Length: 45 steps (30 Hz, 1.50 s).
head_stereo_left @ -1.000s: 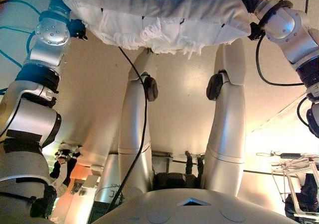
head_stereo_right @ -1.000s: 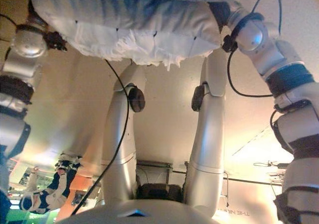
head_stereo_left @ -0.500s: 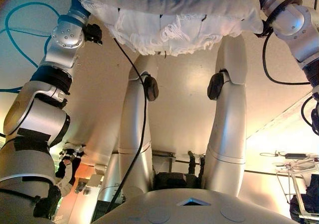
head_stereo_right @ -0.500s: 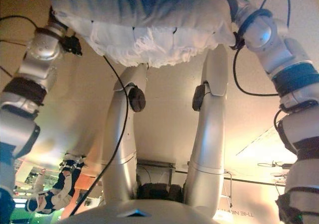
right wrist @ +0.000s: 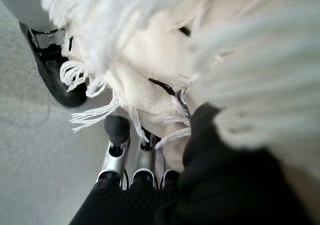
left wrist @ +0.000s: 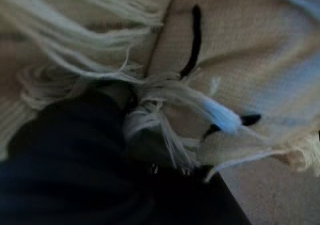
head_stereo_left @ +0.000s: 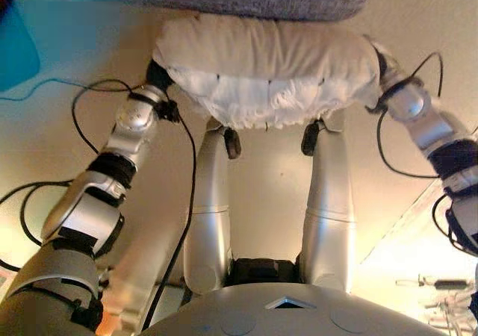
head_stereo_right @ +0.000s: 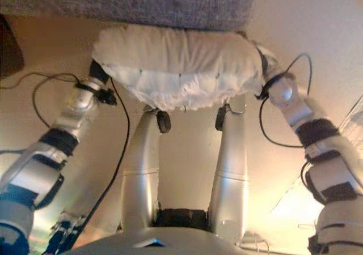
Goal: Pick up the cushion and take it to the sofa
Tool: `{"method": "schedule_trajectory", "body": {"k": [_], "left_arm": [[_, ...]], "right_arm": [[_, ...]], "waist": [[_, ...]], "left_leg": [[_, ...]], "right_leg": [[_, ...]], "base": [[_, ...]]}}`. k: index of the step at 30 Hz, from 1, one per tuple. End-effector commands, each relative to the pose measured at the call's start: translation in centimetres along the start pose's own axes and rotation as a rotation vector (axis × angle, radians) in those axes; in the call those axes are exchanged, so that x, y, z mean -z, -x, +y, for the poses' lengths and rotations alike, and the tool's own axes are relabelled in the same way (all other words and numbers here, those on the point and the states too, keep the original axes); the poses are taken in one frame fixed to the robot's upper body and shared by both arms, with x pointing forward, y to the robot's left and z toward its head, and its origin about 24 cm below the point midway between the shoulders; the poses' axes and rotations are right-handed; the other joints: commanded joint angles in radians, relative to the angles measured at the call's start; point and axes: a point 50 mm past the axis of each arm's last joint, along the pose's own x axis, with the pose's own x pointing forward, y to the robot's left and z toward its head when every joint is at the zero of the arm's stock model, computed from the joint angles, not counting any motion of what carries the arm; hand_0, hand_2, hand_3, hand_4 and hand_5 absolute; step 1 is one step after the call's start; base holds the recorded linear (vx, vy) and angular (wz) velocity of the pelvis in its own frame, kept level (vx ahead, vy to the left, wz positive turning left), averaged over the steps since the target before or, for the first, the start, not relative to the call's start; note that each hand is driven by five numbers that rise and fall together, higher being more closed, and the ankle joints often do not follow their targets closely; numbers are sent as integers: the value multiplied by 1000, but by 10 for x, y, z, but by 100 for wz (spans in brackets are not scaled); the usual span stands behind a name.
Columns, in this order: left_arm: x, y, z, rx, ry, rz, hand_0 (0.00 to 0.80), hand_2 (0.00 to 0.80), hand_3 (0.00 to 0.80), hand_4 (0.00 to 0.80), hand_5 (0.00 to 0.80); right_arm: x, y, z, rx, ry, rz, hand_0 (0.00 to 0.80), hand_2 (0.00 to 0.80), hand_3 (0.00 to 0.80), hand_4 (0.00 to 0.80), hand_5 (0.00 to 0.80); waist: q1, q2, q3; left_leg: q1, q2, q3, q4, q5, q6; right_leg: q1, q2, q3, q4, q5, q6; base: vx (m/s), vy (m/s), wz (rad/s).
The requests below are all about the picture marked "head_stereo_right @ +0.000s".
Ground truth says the grey fabric sofa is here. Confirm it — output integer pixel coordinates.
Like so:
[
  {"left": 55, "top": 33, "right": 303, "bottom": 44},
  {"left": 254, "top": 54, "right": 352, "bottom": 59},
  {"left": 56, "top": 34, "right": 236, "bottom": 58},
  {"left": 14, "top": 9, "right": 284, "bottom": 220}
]
[{"left": 0, "top": 0, "right": 258, "bottom": 33}]

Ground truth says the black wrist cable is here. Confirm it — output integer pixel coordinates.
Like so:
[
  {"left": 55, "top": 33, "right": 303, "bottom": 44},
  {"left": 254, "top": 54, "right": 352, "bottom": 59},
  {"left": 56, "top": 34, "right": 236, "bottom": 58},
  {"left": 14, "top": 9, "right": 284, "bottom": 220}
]
[
  {"left": 254, "top": 53, "right": 313, "bottom": 190},
  {"left": 32, "top": 73, "right": 131, "bottom": 239}
]

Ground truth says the silver robot right leg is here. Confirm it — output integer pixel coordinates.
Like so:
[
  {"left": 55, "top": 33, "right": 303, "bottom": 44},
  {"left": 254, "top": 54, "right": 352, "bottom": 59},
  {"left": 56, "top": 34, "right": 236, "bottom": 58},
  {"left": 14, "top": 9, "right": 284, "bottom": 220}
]
[{"left": 209, "top": 93, "right": 250, "bottom": 246}]

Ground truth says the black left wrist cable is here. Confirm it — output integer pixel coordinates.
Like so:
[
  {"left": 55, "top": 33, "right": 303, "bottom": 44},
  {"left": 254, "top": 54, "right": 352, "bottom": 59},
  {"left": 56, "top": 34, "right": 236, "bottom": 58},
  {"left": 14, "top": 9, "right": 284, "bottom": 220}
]
[{"left": 32, "top": 73, "right": 131, "bottom": 239}]

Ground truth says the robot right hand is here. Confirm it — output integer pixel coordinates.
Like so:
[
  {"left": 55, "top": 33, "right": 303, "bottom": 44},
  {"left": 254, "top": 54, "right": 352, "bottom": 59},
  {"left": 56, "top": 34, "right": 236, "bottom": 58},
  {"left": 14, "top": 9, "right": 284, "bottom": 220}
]
[{"left": 236, "top": 31, "right": 280, "bottom": 77}]

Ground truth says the white ruffled cushion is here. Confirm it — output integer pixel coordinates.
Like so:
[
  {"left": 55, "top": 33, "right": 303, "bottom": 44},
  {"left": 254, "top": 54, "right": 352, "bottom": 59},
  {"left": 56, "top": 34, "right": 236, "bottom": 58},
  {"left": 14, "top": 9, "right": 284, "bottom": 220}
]
[{"left": 91, "top": 27, "right": 265, "bottom": 113}]

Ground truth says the red-brown wooden cabinet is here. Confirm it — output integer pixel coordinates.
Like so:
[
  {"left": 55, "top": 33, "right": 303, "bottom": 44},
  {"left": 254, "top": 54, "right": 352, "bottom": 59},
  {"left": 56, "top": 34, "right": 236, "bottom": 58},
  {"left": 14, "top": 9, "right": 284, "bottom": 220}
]
[{"left": 0, "top": 13, "right": 26, "bottom": 77}]

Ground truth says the grey robot torso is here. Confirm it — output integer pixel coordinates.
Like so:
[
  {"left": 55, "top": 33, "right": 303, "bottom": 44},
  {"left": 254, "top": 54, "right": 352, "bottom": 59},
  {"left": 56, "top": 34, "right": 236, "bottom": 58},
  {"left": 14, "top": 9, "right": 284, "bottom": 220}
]
[{"left": 70, "top": 208, "right": 247, "bottom": 255}]

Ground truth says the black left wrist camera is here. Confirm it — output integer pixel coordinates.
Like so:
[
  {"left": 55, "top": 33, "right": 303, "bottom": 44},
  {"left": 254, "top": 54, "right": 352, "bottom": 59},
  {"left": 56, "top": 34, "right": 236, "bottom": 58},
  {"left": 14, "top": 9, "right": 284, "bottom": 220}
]
[{"left": 96, "top": 87, "right": 118, "bottom": 107}]

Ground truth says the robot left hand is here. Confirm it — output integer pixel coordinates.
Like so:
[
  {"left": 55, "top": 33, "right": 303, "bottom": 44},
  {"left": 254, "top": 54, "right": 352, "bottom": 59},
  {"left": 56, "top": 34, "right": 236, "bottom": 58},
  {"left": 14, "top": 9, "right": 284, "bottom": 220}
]
[{"left": 88, "top": 61, "right": 111, "bottom": 84}]

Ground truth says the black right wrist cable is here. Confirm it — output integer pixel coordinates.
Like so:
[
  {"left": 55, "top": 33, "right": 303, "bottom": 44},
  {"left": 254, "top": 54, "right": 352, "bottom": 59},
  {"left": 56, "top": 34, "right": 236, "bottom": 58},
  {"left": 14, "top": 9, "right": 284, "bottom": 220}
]
[{"left": 254, "top": 53, "right": 313, "bottom": 190}]

